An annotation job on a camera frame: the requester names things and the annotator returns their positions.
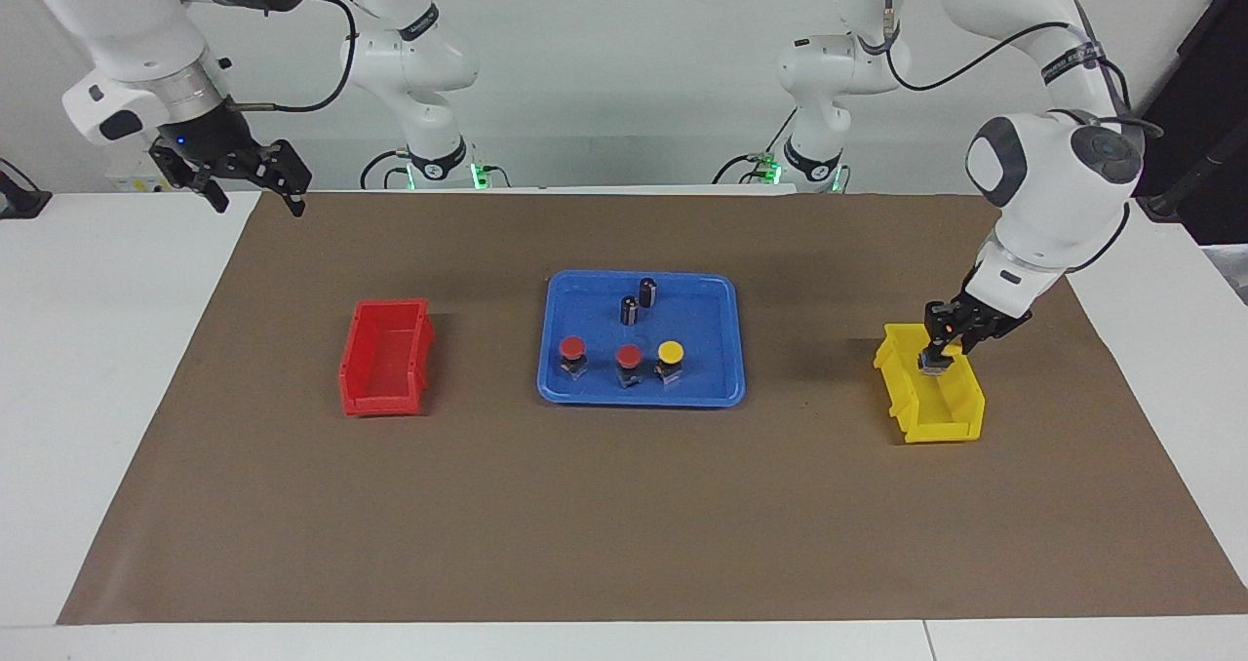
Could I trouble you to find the blue plastic tray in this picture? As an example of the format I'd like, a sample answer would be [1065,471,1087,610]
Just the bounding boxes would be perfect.
[537,270,748,408]

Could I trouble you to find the brown paper mat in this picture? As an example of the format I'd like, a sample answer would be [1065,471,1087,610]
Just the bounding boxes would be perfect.
[57,191,1248,627]

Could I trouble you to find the black base cable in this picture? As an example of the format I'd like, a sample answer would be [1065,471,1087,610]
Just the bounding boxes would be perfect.
[359,149,514,191]
[715,110,796,186]

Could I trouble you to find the black tripod stand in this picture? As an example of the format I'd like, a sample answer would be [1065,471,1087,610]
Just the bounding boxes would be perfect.
[1136,125,1248,225]

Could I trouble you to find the yellow plastic bin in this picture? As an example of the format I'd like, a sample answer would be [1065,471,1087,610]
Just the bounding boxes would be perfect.
[873,322,986,445]

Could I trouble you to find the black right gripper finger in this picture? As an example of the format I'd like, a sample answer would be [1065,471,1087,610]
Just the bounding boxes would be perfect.
[149,144,232,215]
[249,139,313,218]

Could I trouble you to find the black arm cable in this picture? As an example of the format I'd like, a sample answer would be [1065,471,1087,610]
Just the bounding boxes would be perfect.
[229,0,357,113]
[834,0,1166,277]

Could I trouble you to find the black table clamp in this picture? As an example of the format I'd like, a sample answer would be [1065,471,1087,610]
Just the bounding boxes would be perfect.
[0,159,52,220]

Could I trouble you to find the black backdrop panel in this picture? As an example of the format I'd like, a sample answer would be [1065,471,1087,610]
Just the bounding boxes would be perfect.
[1136,0,1248,246]

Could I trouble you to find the grey equipment piece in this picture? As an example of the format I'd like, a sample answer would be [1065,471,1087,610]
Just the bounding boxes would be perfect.
[1204,244,1248,306]

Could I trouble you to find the red plastic bin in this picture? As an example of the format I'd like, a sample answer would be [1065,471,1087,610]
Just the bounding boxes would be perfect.
[338,297,436,418]

